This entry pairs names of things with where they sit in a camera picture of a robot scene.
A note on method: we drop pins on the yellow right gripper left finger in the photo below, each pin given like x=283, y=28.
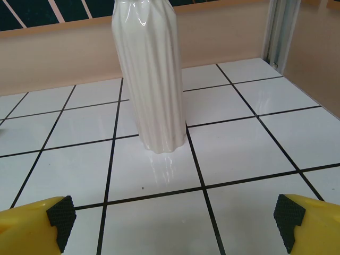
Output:
x=29, y=228

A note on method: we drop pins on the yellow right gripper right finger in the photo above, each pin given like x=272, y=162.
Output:
x=316, y=228

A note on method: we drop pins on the white ribbed ceramic vase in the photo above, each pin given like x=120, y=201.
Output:
x=151, y=79

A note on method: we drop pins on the aluminium frame post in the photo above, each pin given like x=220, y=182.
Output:
x=276, y=32

